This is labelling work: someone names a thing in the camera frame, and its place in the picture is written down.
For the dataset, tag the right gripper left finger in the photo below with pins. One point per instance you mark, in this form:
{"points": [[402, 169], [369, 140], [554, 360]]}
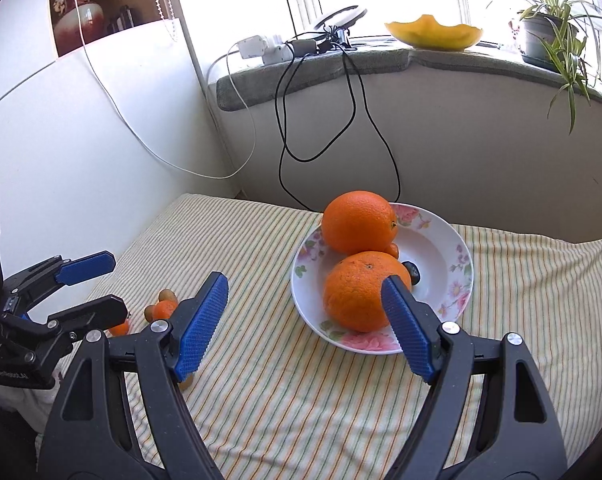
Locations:
{"points": [[120, 414]]}

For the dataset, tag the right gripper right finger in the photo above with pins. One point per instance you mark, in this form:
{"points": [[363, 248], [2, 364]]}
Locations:
{"points": [[487, 413]]}

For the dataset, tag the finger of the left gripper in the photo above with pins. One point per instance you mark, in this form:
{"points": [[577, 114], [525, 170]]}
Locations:
{"points": [[81, 319], [41, 280]]}

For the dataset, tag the dark plum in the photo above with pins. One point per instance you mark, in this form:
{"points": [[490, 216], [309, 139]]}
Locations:
{"points": [[413, 271]]}

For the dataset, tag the large bumpy orange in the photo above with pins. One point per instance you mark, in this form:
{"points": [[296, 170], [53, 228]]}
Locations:
{"points": [[352, 290]]}

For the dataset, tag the smooth round orange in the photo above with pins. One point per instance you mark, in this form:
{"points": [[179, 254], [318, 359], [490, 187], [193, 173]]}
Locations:
{"points": [[359, 221]]}

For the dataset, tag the small mandarin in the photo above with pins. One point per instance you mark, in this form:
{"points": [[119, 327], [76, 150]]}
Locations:
{"points": [[393, 250], [163, 309]]}

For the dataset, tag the white gloved left hand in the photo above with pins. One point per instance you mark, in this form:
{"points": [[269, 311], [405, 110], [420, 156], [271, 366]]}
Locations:
{"points": [[34, 405]]}

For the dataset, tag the brown kiwi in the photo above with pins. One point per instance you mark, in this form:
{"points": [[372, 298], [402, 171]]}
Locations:
{"points": [[168, 295], [149, 313]]}

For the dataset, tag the small mandarin on cloth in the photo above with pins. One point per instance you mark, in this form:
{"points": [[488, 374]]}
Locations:
{"points": [[163, 309]]}

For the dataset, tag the striped yellow cloth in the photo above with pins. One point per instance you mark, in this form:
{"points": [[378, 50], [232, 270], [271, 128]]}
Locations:
{"points": [[273, 400]]}

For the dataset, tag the floral white plate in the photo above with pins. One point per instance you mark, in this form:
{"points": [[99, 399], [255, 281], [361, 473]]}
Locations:
{"points": [[439, 253]]}

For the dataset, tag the red white ceramic jar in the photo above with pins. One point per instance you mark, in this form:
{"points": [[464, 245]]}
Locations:
{"points": [[76, 22]]}

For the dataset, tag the green sill mat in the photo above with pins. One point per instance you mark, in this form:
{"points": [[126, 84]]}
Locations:
{"points": [[261, 84]]}

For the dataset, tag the white power adapter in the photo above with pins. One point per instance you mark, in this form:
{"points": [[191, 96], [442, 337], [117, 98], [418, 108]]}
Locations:
{"points": [[271, 49]]}

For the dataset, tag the potted spider plant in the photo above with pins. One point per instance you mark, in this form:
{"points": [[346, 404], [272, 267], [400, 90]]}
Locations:
{"points": [[564, 36]]}

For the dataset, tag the yellow fruit bowl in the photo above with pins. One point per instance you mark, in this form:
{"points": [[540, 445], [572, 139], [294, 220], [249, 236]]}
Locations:
{"points": [[427, 33]]}

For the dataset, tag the ring light stand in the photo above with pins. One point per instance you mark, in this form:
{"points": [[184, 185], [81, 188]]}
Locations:
{"points": [[292, 19]]}

